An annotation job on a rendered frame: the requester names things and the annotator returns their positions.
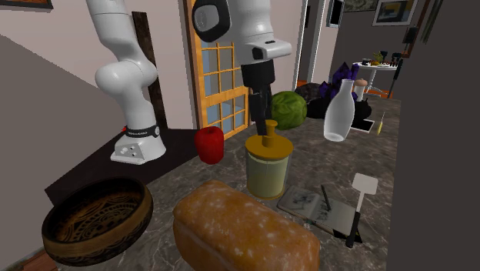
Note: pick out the round white table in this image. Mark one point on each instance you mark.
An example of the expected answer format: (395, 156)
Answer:
(373, 69)

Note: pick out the white tablet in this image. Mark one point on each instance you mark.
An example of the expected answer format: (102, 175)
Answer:
(363, 125)

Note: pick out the dark pen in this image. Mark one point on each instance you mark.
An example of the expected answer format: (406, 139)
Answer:
(326, 198)

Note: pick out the brown patterned bowl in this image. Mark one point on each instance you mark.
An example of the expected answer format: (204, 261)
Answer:
(95, 225)

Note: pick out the green cabbage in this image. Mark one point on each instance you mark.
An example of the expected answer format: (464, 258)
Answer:
(289, 110)

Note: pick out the white grinder with brown cap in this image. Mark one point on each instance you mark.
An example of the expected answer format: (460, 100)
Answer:
(360, 90)

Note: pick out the dark wooden plank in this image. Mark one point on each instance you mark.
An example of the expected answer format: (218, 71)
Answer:
(144, 37)

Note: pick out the open sketchbook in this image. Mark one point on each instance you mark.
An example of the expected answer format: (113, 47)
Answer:
(303, 202)

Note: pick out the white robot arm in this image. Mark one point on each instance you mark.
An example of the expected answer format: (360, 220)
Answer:
(129, 80)

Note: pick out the black lumpy object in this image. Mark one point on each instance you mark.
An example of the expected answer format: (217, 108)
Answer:
(362, 110)

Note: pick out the red bell pepper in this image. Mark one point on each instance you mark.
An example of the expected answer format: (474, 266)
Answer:
(209, 144)

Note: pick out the wooden door with glass panes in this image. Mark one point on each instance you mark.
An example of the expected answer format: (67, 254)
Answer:
(195, 75)

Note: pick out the dark robot stand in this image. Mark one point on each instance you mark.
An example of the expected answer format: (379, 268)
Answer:
(93, 165)

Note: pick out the framed wall picture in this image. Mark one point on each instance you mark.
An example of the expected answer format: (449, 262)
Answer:
(393, 11)
(360, 4)
(26, 3)

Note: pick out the purple crystal cluster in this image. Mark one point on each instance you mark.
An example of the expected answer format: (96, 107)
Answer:
(333, 83)

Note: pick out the thin yellow pen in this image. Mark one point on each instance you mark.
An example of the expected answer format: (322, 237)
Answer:
(380, 125)

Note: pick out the yellow jar with mustard lid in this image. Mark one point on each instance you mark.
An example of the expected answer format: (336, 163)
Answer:
(267, 169)

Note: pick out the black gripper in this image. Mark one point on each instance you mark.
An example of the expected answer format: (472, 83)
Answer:
(258, 75)

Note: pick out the brown bread loaf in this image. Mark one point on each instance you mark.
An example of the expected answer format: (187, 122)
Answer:
(240, 229)

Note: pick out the white glass bottle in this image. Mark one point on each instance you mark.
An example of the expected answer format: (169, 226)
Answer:
(339, 116)

